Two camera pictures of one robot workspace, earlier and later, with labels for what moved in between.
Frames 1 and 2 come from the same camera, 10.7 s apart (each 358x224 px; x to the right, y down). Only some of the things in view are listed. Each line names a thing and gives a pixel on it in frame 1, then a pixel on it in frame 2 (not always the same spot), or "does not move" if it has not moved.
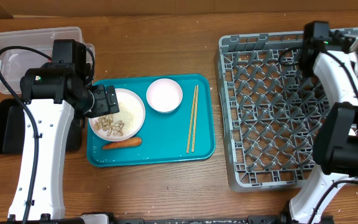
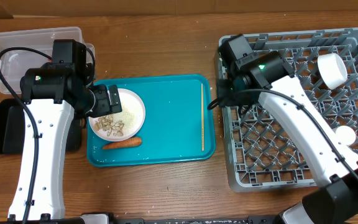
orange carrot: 128,143 does not move
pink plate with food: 123,125 does not move
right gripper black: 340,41 -> 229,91
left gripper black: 104,95 does not move
